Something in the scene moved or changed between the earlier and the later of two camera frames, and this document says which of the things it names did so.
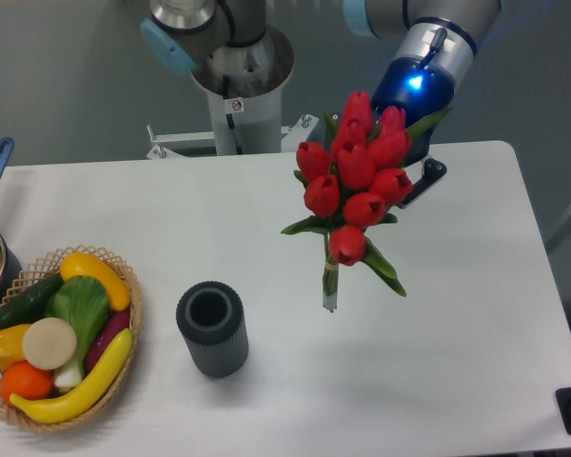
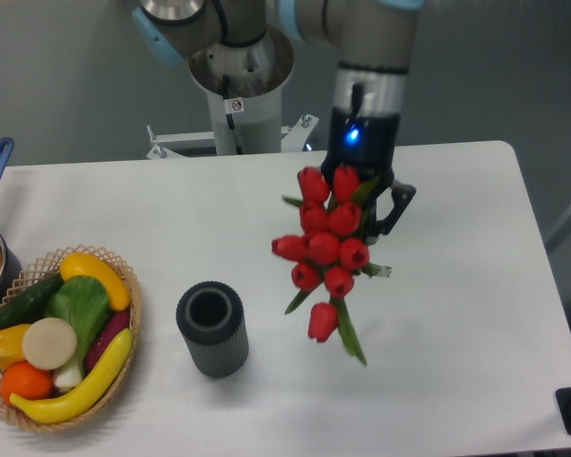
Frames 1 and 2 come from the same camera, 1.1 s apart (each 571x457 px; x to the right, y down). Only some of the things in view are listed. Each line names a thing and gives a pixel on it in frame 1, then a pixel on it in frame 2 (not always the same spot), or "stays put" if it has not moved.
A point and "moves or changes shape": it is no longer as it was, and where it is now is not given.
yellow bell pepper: [4, 347] stays put
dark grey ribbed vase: [210, 316] stays put
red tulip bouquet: [346, 187] moves or changes shape
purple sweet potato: [112, 327] stays put
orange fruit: [25, 381] stays put
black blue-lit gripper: [421, 93] -> [366, 143]
